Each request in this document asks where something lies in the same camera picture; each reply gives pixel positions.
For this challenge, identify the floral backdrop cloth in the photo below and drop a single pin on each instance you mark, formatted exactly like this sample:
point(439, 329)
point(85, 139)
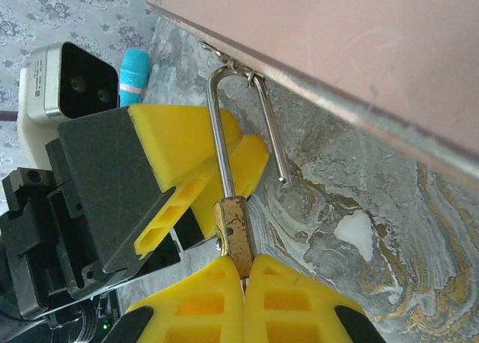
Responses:
point(56, 13)

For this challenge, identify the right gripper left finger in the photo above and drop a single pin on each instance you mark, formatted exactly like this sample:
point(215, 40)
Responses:
point(202, 313)

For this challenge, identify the teal cylinder with pink band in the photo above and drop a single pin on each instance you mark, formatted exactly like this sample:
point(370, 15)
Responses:
point(134, 73)

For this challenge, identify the brass padlock with steel shackle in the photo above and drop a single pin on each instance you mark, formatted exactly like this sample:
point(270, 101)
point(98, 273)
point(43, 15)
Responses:
point(235, 230)

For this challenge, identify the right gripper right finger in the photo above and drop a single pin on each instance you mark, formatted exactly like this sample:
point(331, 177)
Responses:
point(299, 313)

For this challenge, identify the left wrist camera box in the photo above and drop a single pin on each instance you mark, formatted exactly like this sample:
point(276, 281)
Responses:
point(56, 81)

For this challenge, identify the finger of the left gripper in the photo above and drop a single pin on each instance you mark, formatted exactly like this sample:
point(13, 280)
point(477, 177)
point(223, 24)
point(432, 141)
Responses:
point(112, 178)
point(247, 163)

